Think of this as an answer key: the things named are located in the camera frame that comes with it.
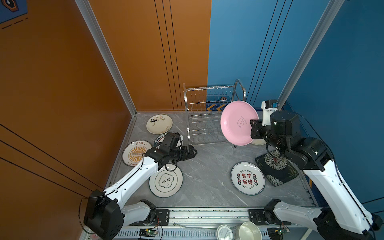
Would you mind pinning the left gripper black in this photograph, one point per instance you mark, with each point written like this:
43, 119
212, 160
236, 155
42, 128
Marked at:
185, 155

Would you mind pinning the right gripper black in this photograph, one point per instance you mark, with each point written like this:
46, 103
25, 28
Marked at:
255, 128

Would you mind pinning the pink plate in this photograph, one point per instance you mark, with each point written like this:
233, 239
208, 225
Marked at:
235, 122

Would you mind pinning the white plate green flower outline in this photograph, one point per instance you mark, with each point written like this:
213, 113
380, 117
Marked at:
167, 181

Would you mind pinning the steel two-tier dish rack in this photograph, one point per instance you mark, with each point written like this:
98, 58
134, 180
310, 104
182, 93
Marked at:
204, 107

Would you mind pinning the white plate red chinese characters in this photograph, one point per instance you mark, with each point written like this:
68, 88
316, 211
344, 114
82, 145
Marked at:
248, 179

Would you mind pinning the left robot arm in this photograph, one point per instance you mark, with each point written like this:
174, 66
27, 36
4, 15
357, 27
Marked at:
107, 213

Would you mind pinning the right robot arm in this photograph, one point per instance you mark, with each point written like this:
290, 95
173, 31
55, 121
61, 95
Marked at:
345, 218

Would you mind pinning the plain cream plate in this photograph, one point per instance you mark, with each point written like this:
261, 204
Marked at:
258, 142

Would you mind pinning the white plate dark green rim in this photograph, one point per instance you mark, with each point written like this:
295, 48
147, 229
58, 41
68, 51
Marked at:
161, 137

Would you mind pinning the dark square floral plate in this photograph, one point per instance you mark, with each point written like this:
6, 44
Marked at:
276, 169

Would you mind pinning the cream plate with panda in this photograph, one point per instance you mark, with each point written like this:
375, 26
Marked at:
159, 124

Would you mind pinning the white plate orange sunburst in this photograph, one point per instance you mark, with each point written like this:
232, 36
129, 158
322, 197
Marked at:
133, 153

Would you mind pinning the white round lid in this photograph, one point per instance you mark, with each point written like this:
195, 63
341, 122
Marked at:
224, 232

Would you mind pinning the green circuit board left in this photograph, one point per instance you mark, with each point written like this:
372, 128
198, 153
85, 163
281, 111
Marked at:
148, 233

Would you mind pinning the green circuit board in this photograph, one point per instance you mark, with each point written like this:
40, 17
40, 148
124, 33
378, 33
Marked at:
148, 233
281, 232

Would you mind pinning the white bowl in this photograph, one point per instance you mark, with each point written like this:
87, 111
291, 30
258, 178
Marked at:
247, 231

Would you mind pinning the green circuit board right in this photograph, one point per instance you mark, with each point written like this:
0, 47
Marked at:
281, 232

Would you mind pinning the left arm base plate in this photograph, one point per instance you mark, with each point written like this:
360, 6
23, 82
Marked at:
161, 216

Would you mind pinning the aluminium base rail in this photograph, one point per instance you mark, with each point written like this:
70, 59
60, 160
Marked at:
201, 218

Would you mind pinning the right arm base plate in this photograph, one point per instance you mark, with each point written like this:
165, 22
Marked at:
261, 217

